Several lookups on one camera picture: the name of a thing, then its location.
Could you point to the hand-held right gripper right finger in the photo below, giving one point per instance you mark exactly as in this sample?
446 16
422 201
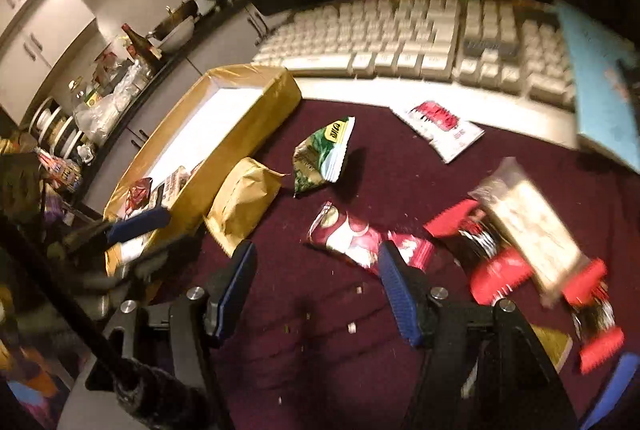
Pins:
398 296

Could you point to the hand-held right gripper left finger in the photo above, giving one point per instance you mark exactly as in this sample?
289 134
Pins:
239 291

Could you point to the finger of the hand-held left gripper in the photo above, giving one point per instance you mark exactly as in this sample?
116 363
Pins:
152 259
137 221

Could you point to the white brown snack packet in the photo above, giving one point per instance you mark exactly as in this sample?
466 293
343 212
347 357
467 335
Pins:
176 181

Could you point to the tan snack packet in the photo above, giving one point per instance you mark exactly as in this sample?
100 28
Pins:
240 205

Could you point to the clear biscuit stick packet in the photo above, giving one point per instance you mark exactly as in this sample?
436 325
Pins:
535 225

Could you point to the white sachet with red label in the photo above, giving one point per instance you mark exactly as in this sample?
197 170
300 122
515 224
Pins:
450 140

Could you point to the cardboard box with gold tape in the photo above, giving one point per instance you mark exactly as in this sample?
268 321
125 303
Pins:
272 100

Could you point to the small red snack packet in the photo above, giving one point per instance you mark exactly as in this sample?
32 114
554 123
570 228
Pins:
414 251

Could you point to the dark red snack packet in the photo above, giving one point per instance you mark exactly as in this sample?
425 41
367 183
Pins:
345 235

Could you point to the red and black snack packet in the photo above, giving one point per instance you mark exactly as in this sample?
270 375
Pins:
477 255
595 317

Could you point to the red white printed packet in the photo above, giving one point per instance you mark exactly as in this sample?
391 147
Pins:
57 167

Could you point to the clear plastic bags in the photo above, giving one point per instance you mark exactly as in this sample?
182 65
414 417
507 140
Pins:
110 105

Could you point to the stack of white plates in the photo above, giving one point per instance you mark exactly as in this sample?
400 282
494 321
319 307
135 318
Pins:
50 126

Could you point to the green snack packet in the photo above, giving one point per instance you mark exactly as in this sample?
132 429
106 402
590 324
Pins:
320 160

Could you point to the dark glass sauce bottle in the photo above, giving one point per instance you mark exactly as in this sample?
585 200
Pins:
135 41

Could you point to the white bowl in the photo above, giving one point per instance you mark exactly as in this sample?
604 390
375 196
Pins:
177 39

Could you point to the black wok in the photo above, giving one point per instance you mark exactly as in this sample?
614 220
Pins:
182 12

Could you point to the white computer keyboard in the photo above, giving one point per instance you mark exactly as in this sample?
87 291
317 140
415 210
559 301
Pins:
400 35

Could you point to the light blue book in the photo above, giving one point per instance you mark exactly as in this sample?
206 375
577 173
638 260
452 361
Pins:
600 85

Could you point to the grey upper wall cabinets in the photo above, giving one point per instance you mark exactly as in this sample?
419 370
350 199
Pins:
40 35

